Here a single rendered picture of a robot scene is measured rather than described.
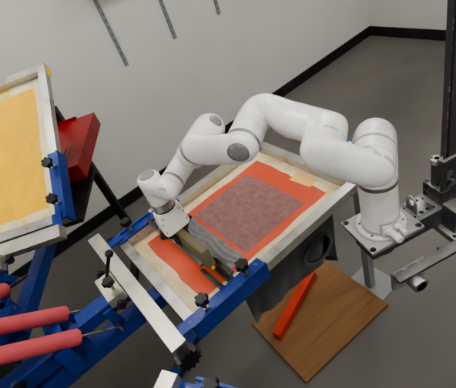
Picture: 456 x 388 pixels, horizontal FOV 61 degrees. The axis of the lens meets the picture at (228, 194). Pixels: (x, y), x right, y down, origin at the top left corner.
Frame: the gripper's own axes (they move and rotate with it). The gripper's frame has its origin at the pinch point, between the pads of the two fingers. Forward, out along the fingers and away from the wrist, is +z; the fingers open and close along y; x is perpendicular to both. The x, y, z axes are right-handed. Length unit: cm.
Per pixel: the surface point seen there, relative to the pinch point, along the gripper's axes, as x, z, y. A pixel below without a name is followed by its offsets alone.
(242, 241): -11.1, 9.9, 15.9
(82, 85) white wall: 200, -7, 37
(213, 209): 12.3, 9.7, 19.8
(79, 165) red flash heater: 86, -5, -8
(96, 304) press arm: 0.8, 0.9, -35.4
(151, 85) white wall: 201, 21, 86
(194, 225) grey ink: 11.3, 9.2, 9.1
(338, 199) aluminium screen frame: -28, 7, 49
